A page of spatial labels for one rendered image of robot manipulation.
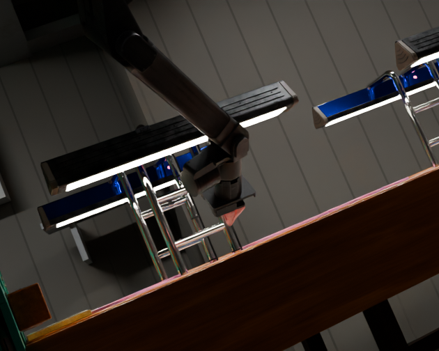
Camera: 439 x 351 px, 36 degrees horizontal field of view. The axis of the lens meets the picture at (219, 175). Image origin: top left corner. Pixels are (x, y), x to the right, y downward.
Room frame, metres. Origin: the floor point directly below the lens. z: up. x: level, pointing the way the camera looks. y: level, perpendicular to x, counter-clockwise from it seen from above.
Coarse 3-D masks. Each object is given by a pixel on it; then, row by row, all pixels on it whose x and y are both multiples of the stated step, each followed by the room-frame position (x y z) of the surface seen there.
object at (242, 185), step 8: (240, 176) 1.38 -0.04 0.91; (224, 184) 1.37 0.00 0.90; (232, 184) 1.37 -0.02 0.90; (240, 184) 1.39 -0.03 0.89; (248, 184) 1.43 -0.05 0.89; (208, 192) 1.42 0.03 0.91; (216, 192) 1.40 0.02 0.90; (224, 192) 1.38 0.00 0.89; (232, 192) 1.38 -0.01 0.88; (240, 192) 1.41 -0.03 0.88; (248, 192) 1.42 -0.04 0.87; (208, 200) 1.40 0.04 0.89; (216, 200) 1.40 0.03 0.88; (224, 200) 1.40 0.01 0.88; (232, 200) 1.40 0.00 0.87; (240, 200) 1.41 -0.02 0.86; (216, 208) 1.39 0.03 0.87
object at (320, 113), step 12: (420, 72) 2.43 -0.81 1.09; (384, 84) 2.39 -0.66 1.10; (408, 84) 2.39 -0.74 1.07; (420, 84) 2.40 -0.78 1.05; (348, 96) 2.34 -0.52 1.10; (360, 96) 2.34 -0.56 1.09; (372, 96) 2.34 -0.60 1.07; (384, 96) 2.35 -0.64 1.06; (396, 96) 2.37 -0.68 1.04; (312, 108) 2.31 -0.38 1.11; (324, 108) 2.30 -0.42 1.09; (336, 108) 2.30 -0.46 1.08; (348, 108) 2.30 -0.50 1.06; (360, 108) 2.31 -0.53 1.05; (324, 120) 2.27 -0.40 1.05
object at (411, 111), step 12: (384, 72) 2.26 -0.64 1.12; (408, 72) 2.38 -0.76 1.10; (432, 72) 2.27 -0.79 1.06; (372, 84) 2.34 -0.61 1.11; (396, 84) 2.22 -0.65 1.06; (408, 108) 2.22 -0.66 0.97; (420, 108) 2.23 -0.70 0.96; (420, 132) 2.22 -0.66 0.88; (432, 144) 2.23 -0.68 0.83; (432, 156) 2.22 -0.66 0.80
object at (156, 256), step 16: (160, 160) 2.03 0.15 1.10; (176, 160) 1.96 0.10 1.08; (112, 176) 1.98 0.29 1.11; (176, 176) 1.95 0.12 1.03; (128, 192) 1.90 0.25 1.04; (192, 208) 1.95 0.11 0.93; (144, 224) 1.90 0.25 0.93; (144, 240) 1.91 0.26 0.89; (208, 240) 1.96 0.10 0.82; (160, 256) 1.91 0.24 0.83; (208, 256) 1.95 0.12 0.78; (160, 272) 1.90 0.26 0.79
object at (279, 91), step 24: (240, 96) 1.61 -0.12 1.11; (264, 96) 1.61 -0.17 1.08; (288, 96) 1.62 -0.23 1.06; (168, 120) 1.55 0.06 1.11; (240, 120) 1.57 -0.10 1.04; (96, 144) 1.49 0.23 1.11; (120, 144) 1.49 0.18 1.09; (144, 144) 1.50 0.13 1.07; (168, 144) 1.51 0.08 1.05; (48, 168) 1.44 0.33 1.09; (72, 168) 1.45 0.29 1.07; (96, 168) 1.45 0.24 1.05
